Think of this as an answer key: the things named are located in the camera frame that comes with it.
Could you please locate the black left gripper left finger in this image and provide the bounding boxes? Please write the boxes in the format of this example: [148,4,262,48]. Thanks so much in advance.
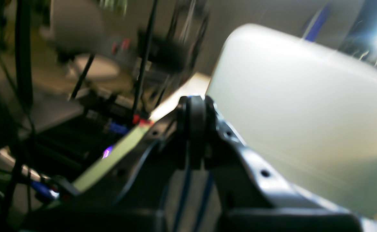
[22,96,206,232]

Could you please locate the white plastic container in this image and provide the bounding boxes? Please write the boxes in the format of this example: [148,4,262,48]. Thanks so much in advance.
[207,24,377,217]

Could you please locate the green table cloth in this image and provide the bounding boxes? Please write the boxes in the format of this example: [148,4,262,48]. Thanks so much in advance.
[72,123,152,193]

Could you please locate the blue white striped t-shirt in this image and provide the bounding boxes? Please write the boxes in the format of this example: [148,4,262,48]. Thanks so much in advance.
[165,165,377,232]

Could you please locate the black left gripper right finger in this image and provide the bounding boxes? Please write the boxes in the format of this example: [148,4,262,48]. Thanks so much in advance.
[204,96,363,232]

